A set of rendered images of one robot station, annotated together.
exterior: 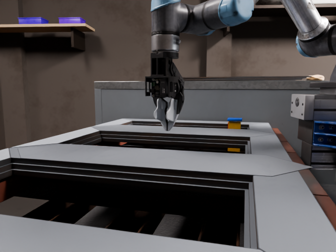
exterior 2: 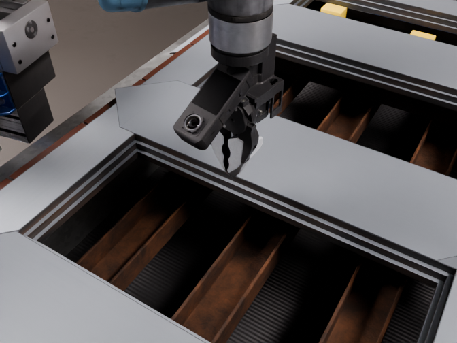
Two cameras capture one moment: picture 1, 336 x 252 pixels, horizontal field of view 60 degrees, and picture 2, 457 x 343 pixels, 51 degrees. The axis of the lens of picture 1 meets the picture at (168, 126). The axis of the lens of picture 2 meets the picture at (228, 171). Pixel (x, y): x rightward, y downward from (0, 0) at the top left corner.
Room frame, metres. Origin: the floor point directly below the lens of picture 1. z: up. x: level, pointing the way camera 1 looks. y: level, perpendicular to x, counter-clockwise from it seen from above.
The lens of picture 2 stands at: (1.32, 0.15, 1.40)
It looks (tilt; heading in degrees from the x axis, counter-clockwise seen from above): 43 degrees down; 197
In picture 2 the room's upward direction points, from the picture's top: straight up
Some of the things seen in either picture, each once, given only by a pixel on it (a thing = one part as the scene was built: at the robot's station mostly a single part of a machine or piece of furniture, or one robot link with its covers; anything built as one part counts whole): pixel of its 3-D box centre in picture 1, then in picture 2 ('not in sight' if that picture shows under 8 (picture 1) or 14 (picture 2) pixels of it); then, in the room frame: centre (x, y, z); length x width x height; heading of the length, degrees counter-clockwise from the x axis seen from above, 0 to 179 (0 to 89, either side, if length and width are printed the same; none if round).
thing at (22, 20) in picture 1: (33, 23); not in sight; (3.62, 1.61, 1.78); 0.29 x 0.20 x 0.09; 86
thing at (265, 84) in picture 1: (218, 85); not in sight; (1.75, -0.30, 1.03); 1.30 x 0.60 x 0.04; 75
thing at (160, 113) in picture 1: (159, 114); (247, 150); (0.81, 0.02, 0.94); 0.06 x 0.03 x 0.09; 155
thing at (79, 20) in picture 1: (72, 22); not in sight; (3.59, 1.13, 1.77); 0.27 x 0.18 x 0.09; 86
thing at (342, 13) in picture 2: not in sight; (333, 13); (0.01, 0.06, 0.79); 0.06 x 0.05 x 0.04; 75
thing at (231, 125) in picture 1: (234, 143); not in sight; (1.24, -0.29, 0.78); 0.05 x 0.05 x 0.19; 75
